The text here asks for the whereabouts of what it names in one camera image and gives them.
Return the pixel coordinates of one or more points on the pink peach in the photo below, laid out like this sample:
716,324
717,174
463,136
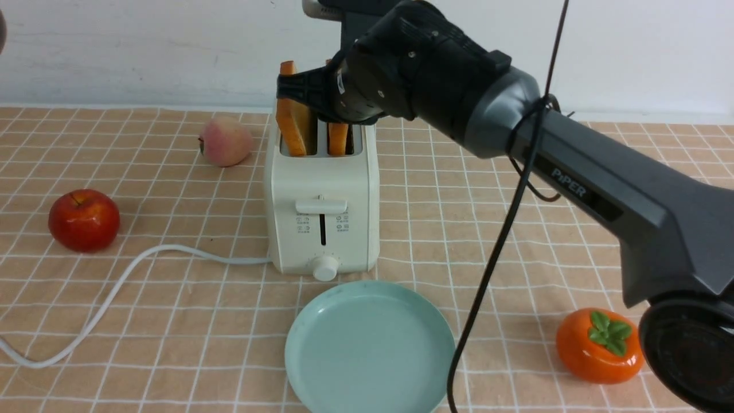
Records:
225,142

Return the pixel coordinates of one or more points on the orange persimmon with green leaves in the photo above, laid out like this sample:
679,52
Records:
599,346

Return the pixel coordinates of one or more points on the red apple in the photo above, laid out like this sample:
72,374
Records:
84,221

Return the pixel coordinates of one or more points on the light green round plate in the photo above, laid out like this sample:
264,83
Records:
369,346

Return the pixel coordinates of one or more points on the toast slice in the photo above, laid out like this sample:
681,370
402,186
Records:
297,127
337,134

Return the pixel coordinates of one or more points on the white two-slot toaster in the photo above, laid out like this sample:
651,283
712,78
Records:
322,212

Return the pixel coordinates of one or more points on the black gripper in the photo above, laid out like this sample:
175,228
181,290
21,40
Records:
376,68

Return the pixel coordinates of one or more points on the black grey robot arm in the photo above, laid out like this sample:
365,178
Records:
675,233

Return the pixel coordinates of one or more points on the orange checkered tablecloth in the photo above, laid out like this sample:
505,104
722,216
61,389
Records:
191,335

